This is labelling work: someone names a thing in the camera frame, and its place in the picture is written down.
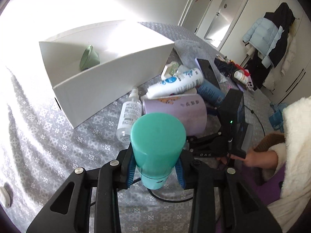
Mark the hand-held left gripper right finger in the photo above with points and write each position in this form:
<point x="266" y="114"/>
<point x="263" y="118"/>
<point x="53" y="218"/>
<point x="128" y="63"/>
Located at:
<point x="181" y="174"/>

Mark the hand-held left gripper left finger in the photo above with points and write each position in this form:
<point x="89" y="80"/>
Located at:
<point x="130" y="172"/>

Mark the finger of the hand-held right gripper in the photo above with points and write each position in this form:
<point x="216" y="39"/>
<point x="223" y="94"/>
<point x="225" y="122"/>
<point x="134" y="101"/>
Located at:
<point x="209" y="145"/>
<point x="213" y="112"/>

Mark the teal plastic cup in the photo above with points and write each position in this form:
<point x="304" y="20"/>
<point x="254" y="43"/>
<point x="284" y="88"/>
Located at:
<point x="158" y="148"/>

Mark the purple mug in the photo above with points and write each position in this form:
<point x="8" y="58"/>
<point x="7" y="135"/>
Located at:
<point x="175" y="114"/>

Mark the white box container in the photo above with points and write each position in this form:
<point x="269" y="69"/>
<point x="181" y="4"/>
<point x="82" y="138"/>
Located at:
<point x="97" y="77"/>

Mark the green bowl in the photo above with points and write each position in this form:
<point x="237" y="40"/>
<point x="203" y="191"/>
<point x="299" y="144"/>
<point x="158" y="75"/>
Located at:
<point x="90" y="58"/>

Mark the person's right forearm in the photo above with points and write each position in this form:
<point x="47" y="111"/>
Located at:
<point x="296" y="150"/>

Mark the person's right hand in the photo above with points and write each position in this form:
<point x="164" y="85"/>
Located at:
<point x="260" y="159"/>

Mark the blue spray can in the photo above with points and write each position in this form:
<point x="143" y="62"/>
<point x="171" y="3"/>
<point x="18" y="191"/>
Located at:
<point x="210" y="93"/>

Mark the black smartphone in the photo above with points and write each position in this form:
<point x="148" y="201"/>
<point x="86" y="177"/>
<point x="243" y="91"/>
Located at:
<point x="209" y="72"/>

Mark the white pill bottle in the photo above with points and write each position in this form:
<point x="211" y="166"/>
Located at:
<point x="241" y="76"/>

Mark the blue packet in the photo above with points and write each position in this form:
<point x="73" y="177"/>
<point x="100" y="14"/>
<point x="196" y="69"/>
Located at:
<point x="278" y="117"/>

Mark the white blue-label lotion bottle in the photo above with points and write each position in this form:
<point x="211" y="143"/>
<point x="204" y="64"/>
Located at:
<point x="177" y="82"/>

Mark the clear spray bottle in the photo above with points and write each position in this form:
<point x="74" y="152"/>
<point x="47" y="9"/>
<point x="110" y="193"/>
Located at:
<point x="128" y="116"/>

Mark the white hanging garment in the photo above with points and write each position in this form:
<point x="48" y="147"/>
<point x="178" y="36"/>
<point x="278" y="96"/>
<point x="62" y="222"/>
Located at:
<point x="289" y="55"/>

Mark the grey patterned bedspread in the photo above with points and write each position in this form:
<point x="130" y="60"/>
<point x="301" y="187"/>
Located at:
<point x="48" y="150"/>

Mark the blue and black jacket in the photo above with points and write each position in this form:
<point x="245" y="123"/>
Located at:
<point x="269" y="36"/>

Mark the white wardrobe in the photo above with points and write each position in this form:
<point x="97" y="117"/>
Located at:
<point x="243" y="12"/>

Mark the small white device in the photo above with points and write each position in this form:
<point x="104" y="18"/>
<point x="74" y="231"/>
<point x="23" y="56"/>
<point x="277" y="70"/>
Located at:
<point x="5" y="196"/>

